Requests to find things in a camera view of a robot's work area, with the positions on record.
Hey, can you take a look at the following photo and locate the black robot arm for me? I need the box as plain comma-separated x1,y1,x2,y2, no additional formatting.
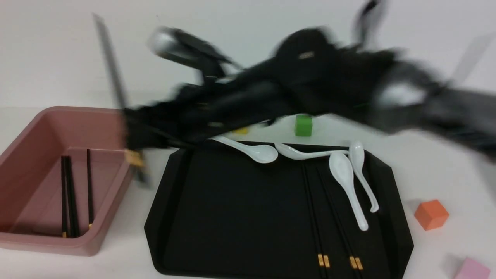
122,0,495,161

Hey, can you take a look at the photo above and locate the white ceramic spoon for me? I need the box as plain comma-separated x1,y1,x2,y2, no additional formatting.
274,143,348,160
328,152,369,231
348,141,379,213
212,136,279,164

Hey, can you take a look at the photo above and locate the black plastic tray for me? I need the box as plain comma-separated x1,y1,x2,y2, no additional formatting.
144,143,414,279

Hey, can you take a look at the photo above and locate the orange foam cube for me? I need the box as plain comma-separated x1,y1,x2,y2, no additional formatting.
414,199,450,231

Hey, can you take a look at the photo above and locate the pink foam cube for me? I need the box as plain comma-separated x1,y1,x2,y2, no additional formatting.
453,257,491,279

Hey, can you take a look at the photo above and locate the black chopstick gold band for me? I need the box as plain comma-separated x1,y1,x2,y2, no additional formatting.
319,167,363,279
315,167,360,279
305,167,329,279
300,163,327,279
92,13,150,187

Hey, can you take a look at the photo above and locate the yellow foam cube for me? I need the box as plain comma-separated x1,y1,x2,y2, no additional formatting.
232,127,250,135

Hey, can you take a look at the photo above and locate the pink plastic bin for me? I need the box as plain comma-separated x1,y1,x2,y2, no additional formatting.
0,106,133,256

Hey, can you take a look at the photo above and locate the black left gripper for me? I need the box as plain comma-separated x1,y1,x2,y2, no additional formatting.
124,26,279,150

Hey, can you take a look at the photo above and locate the green foam cube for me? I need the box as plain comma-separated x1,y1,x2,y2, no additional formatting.
294,114,313,137

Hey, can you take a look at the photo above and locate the black chopstick in bin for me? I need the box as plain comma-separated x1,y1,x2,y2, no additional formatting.
64,156,80,238
60,156,68,238
86,149,94,229

